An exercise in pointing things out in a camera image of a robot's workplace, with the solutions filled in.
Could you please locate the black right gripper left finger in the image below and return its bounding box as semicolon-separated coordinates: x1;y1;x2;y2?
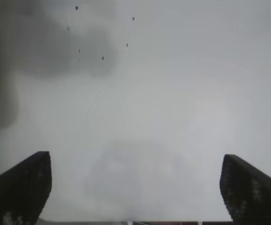
0;151;52;225

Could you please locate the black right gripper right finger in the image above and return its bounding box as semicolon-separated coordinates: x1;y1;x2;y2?
219;154;271;225

